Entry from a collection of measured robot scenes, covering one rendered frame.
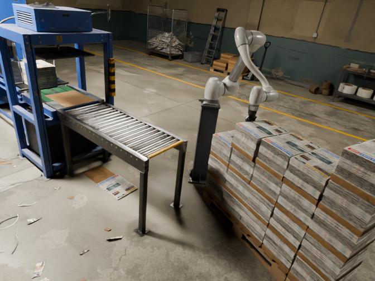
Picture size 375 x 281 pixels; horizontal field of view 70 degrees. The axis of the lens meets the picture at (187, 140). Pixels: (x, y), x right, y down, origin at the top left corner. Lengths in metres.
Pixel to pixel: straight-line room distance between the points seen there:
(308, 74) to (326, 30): 1.24
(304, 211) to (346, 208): 0.31
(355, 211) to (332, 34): 7.26
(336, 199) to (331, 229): 0.22
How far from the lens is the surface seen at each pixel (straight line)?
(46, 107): 3.24
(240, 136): 2.33
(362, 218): 1.88
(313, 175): 1.95
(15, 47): 5.36
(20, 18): 3.34
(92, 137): 2.65
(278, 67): 9.22
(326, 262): 2.16
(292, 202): 2.13
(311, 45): 8.90
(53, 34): 2.98
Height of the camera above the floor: 1.95
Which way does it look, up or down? 27 degrees down
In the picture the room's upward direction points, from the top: 7 degrees clockwise
